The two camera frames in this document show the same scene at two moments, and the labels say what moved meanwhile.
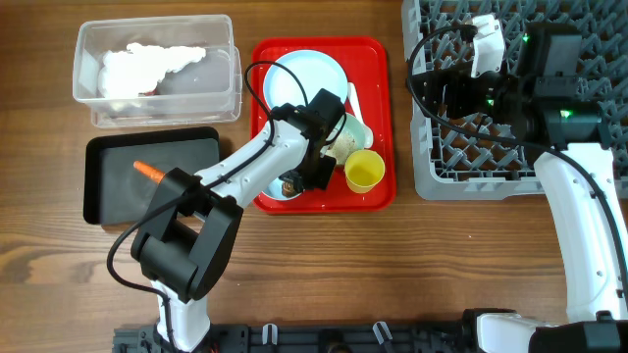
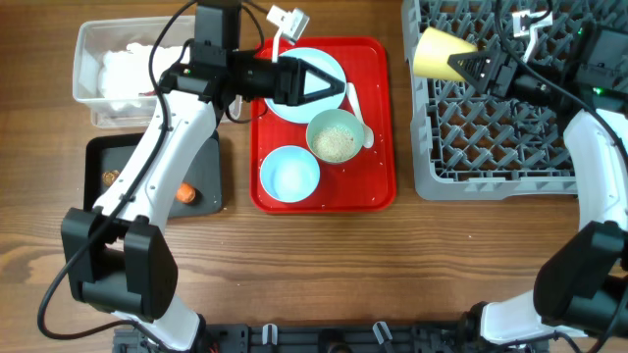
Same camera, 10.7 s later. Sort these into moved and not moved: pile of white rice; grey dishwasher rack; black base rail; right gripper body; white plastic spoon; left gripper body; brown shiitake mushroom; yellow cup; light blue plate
Moved: brown shiitake mushroom; yellow cup; left gripper body; right gripper body
Not moved: light blue plate; white plastic spoon; black base rail; grey dishwasher rack; pile of white rice
